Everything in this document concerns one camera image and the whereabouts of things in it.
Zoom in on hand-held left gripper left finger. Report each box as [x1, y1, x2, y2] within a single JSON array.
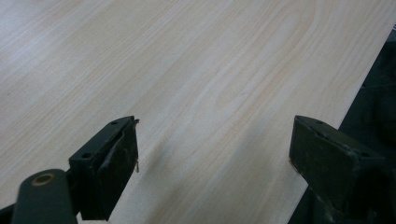
[[68, 115, 140, 222]]

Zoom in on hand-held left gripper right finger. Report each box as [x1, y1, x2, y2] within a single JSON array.
[[288, 115, 388, 220]]

